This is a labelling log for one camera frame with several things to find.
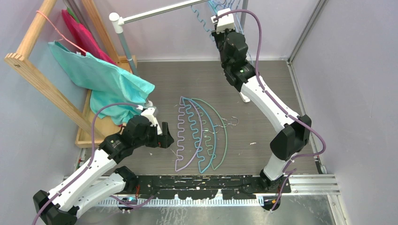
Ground magenta cloth garment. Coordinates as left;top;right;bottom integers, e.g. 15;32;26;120
61;10;124;74

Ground purple wavy plastic hanger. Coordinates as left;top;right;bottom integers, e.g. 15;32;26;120
175;96;198;172

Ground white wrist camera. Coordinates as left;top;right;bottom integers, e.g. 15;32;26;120
211;8;236;34
140;106;159;125

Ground teal cloth garment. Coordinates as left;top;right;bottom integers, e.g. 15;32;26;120
48;41;155;125

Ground pink elastic cord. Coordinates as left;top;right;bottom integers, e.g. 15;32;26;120
36;10;86;56

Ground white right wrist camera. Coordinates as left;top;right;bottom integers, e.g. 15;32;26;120
211;8;236;34

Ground light blue wire hanger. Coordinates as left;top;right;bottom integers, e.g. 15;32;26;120
235;0;254;68

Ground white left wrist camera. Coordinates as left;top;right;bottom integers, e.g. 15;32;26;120
140;106;159;125

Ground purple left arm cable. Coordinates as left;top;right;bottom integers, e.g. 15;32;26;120
31;103;144;225

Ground metal hanger rail stand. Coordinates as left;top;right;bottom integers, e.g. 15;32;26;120
108;0;251;108

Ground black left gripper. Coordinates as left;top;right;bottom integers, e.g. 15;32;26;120
133;122;173;148

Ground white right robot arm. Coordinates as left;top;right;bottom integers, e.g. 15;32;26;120
211;30;312;193

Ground wooden clothes rack frame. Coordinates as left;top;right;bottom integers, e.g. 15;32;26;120
4;0;119;148

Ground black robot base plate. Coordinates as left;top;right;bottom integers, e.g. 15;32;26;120
119;175;291;210

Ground teal wavy plastic hanger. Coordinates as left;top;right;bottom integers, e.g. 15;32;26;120
190;0;217;42

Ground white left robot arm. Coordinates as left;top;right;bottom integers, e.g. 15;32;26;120
32;115;174;225

